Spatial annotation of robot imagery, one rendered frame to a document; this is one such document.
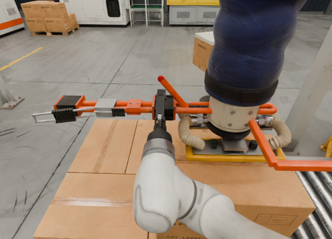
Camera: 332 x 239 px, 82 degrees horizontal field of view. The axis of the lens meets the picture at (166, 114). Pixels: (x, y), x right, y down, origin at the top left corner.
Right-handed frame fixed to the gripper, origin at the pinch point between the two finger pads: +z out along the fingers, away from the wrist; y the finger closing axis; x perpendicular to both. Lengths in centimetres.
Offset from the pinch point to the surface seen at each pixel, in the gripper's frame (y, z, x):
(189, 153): 11.0, -12.4, 10.2
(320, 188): 69, 12, 99
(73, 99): -2.4, 0.7, -32.4
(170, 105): -1.7, -1.6, 3.3
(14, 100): 118, 188, -237
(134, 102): -1.5, 0.9, -10.3
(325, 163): -1.3, -26.1, 42.3
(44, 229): 69, -15, -62
